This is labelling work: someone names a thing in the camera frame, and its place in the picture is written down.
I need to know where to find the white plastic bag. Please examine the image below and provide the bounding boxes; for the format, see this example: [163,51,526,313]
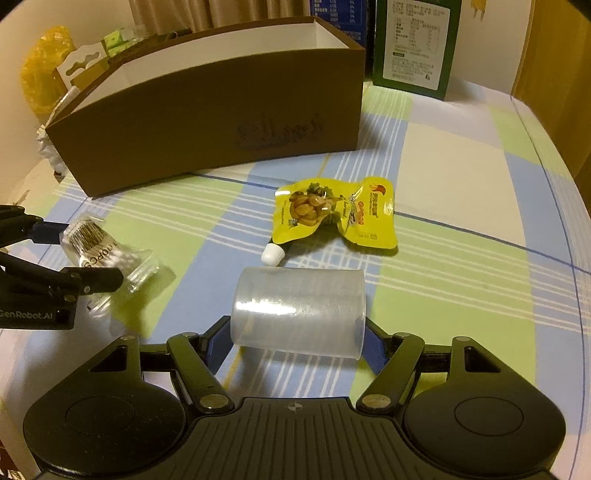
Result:
[34,88,75,178]

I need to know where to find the beige curtain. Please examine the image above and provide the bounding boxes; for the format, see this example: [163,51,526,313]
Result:
[129,0,311,38]

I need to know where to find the translucent plastic cup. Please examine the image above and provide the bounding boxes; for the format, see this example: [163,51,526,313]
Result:
[231,267,368,356]

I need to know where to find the green carton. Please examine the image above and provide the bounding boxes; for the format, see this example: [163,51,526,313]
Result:
[372,0,462,101]

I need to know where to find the yellow plastic bag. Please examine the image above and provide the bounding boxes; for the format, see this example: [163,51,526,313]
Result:
[21,27,77,116]

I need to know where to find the yellow snack pouch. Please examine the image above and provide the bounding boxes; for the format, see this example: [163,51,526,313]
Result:
[261,178,400,265]

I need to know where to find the blue carton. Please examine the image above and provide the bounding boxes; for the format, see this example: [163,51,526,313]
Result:
[308,0,376,79]

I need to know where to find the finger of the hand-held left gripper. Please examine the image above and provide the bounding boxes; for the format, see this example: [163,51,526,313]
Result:
[0,251,124,305]
[0,204,70,247]

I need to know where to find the wooden cabinet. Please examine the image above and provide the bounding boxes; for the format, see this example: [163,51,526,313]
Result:
[510,0,591,181]

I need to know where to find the green packets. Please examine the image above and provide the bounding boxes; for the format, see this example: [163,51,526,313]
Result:
[104,28,139,51]

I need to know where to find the clear bag of cotton swabs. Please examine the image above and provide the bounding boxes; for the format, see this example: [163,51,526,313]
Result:
[60,213,176,319]

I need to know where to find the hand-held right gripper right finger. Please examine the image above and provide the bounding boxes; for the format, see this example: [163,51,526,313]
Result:
[355,318,497,411]

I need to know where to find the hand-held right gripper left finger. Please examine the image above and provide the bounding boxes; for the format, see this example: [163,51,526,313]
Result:
[88,316,236,411]

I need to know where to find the brown cardboard box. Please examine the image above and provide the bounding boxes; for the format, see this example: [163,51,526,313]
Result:
[45,16,365,198]

